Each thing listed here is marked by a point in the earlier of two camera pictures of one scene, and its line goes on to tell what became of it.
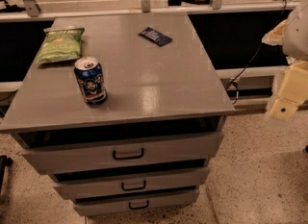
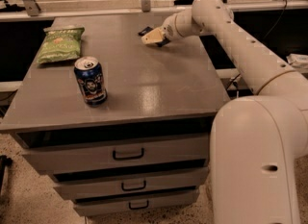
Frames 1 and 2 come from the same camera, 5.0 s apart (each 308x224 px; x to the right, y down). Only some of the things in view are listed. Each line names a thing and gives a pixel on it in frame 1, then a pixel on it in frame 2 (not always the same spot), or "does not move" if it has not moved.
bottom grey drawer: (98, 206) does not move
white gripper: (296, 34) to (168, 29)
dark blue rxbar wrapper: (156, 37) does not move
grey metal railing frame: (282, 3) does not move
